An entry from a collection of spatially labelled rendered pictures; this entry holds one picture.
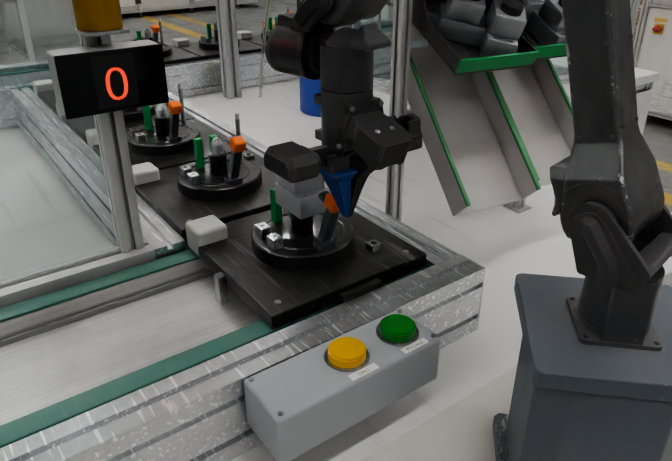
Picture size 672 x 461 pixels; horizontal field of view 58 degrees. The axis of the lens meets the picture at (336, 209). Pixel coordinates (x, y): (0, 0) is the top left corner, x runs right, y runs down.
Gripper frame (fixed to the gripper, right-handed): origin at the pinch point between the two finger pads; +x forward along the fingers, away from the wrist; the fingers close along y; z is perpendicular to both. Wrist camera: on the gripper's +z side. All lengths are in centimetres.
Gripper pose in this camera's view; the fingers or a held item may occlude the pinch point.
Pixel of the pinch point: (346, 189)
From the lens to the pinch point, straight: 70.4
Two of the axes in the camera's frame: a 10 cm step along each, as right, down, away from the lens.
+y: 8.1, -2.6, 5.2
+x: 0.1, 9.0, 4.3
